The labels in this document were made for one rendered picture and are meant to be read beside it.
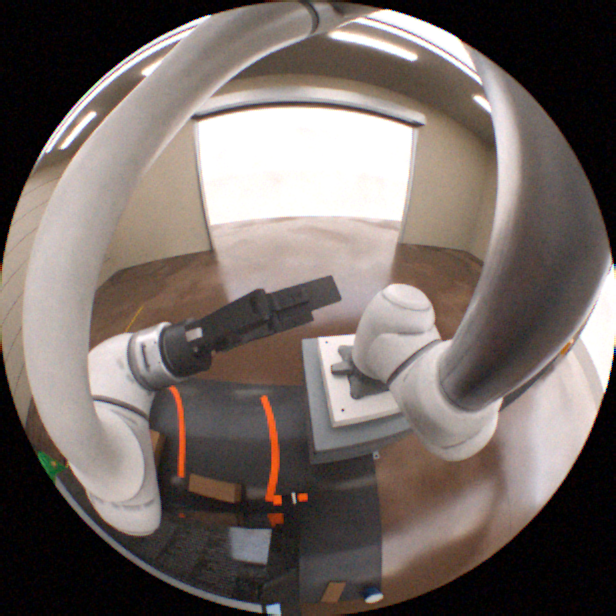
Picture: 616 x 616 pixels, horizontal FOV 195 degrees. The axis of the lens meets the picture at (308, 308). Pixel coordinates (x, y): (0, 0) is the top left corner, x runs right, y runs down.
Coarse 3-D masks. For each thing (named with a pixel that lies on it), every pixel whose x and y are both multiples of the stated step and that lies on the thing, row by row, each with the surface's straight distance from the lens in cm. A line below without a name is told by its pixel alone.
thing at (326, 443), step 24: (312, 360) 62; (312, 384) 58; (312, 408) 55; (312, 432) 53; (336, 432) 53; (360, 432) 54; (384, 432) 56; (408, 432) 71; (312, 456) 76; (336, 456) 85
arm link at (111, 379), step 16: (128, 336) 30; (96, 352) 34; (112, 352) 30; (96, 368) 31; (112, 368) 29; (128, 368) 28; (96, 384) 29; (112, 384) 28; (128, 384) 28; (112, 400) 27; (128, 400) 28; (144, 400) 30; (144, 416) 29
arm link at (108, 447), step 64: (192, 64) 17; (128, 128) 14; (64, 192) 12; (128, 192) 14; (64, 256) 11; (64, 320) 12; (64, 384) 13; (64, 448) 16; (128, 448) 22; (128, 512) 26
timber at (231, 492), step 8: (192, 480) 138; (200, 480) 135; (208, 480) 132; (216, 480) 133; (192, 488) 138; (200, 488) 135; (208, 488) 132; (216, 488) 130; (224, 488) 128; (232, 488) 126; (240, 488) 135; (208, 496) 133; (216, 496) 131; (224, 496) 129; (232, 496) 127; (240, 496) 137
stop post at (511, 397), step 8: (568, 344) 123; (560, 352) 127; (552, 360) 129; (544, 368) 131; (536, 376) 134; (528, 384) 137; (512, 392) 143; (520, 392) 140; (504, 400) 148; (512, 400) 144; (504, 408) 156
